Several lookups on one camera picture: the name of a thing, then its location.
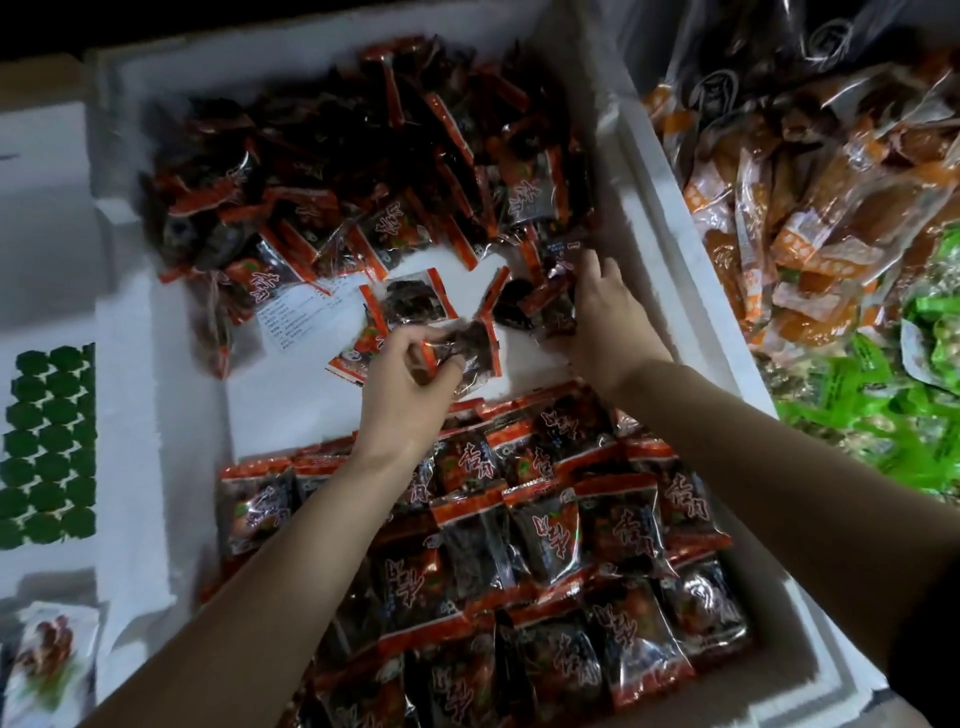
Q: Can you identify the person's right hand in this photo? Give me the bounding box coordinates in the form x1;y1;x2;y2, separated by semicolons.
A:
562;247;677;404

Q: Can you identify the person's left hand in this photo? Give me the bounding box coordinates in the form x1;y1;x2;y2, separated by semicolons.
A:
352;322;470;479

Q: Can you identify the dark red snack packet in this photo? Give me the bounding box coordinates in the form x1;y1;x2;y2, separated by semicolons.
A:
408;315;506;395
517;270;584;344

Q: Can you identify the pile of brown packets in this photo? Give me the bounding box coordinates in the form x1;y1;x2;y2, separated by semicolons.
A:
648;45;960;354

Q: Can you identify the pile of dark red packets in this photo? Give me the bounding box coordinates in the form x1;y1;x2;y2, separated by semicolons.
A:
138;33;759;728

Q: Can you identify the pile of green packets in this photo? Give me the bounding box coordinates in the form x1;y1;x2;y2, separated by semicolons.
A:
777;225;960;504

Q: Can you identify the pile of white printed packets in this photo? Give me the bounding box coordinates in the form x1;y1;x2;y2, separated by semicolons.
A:
0;600;104;728

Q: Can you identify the person's left forearm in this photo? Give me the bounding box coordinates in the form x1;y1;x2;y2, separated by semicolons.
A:
82;447;422;728

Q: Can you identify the person's right forearm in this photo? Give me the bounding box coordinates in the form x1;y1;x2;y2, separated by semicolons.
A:
612;360;960;669

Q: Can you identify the small white paper slip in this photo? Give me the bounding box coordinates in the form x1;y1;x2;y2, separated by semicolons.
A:
255;277;374;354

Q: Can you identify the green leaf-pattern sheet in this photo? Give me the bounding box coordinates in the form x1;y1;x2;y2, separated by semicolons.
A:
0;342;99;551

